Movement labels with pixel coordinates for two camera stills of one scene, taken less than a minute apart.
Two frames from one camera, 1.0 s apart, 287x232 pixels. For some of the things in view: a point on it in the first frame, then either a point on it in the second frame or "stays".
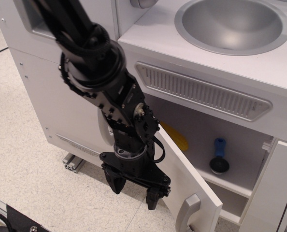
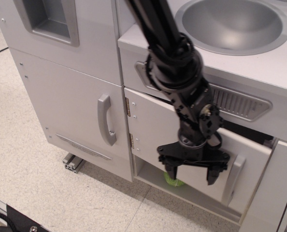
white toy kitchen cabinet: [221, 78] stays
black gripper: [136, 152] -> [193, 151]
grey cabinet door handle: [192, 204] -> [228, 184]
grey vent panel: [202, 93] stays
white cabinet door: [185, 180] -> [154, 123]
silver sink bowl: [233, 27] stays
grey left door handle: [104, 125] stays
